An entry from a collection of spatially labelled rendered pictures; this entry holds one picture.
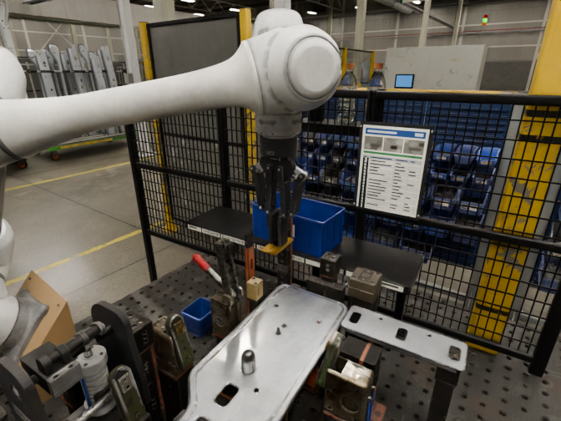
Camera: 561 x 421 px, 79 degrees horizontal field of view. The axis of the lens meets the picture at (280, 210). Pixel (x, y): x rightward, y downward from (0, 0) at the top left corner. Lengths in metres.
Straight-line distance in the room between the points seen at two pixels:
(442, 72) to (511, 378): 6.05
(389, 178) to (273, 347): 0.66
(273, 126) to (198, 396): 0.55
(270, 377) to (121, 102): 0.60
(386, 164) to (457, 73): 5.83
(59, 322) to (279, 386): 0.70
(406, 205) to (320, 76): 0.82
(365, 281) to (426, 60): 6.27
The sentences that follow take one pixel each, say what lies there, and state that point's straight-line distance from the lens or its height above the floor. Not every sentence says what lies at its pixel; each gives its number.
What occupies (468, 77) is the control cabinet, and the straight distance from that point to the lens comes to 6.93.
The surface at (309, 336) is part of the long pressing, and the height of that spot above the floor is 1.00.
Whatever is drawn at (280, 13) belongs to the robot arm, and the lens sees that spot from 0.64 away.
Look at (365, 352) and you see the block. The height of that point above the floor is 0.98.
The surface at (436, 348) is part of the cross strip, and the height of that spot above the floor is 1.00.
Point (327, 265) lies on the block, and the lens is 1.06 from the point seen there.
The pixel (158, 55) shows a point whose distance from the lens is 3.46.
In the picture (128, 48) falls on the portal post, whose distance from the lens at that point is 7.46.
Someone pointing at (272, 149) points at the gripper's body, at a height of 1.47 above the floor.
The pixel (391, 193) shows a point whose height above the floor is 1.23.
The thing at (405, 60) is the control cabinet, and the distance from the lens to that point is 7.17.
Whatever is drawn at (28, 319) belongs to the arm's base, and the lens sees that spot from 1.27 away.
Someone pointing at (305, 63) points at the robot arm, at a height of 1.61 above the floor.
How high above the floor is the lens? 1.61
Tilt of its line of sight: 22 degrees down
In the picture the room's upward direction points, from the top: straight up
